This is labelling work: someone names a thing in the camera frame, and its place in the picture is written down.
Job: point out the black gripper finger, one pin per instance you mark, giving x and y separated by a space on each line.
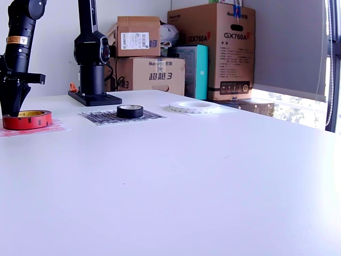
20 98
6 98

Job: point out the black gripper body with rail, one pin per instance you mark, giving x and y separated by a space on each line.
32 78

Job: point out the red 3M tape roll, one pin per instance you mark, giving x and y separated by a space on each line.
26 123

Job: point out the small black tape roll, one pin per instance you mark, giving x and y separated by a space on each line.
130 114

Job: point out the wide white tape roll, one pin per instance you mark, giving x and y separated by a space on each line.
194 110

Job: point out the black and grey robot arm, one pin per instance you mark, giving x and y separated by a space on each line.
92 77

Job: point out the orange table clamp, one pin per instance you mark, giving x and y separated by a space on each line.
72 87

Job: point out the red scribbled paper sheet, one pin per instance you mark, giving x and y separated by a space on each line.
57 126

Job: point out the black scribbled paper sheet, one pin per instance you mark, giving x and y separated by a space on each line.
93 117

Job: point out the Huntkey cardboard carton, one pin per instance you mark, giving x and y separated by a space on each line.
144 66

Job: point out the cardboard box with shipping label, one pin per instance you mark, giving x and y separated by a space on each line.
133 24

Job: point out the white plastic bag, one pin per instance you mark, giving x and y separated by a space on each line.
169 33

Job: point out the black and teal carton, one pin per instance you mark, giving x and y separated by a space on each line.
201 72

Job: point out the blank white paper sheet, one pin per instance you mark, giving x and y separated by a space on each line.
226 110

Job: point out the large GX760A cardboard box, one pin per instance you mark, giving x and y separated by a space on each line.
239 48

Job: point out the long black printed box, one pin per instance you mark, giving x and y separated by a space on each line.
253 106

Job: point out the grey roller blind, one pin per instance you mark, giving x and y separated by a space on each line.
287 48

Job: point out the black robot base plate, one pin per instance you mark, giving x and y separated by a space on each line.
101 100

